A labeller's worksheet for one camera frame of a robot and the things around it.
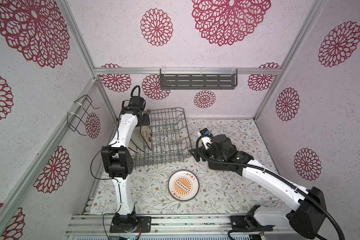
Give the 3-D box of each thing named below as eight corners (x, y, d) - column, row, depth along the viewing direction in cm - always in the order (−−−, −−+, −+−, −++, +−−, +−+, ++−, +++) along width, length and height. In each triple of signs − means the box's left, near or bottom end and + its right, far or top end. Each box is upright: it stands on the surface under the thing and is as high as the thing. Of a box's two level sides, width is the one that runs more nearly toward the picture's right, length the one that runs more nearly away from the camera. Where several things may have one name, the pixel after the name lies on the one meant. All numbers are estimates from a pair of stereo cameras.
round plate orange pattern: (167, 201, 82) (167, 199, 80) (169, 172, 93) (169, 169, 91) (199, 201, 83) (200, 199, 80) (197, 172, 93) (197, 169, 91)
